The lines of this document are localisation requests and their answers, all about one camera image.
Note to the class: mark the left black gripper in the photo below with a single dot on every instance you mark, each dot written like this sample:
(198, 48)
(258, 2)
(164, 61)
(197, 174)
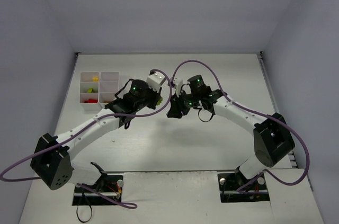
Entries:
(154, 99)

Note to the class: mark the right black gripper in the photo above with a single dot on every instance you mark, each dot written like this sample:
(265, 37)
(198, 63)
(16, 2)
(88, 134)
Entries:
(176, 105)

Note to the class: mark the large red lego brick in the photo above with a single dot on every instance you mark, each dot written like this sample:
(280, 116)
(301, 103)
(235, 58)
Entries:
(92, 100)

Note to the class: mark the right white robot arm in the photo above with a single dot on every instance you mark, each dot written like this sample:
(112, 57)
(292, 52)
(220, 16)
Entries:
(272, 141)

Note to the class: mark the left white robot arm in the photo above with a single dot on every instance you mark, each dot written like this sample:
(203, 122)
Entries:
(54, 155)

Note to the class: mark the right white compartment tray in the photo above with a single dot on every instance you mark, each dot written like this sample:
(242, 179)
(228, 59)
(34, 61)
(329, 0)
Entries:
(108, 86)

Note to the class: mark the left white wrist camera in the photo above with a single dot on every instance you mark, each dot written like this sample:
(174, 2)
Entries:
(155, 80)

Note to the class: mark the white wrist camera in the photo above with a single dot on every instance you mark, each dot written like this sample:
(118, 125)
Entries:
(155, 80)
(176, 84)

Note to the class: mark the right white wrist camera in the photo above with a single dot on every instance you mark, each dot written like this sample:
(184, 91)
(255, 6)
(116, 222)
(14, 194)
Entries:
(176, 84)

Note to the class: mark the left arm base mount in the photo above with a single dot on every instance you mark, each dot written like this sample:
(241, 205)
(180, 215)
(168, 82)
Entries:
(108, 184)

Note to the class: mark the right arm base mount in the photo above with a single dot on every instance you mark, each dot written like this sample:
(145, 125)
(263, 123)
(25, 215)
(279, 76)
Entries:
(235, 188)

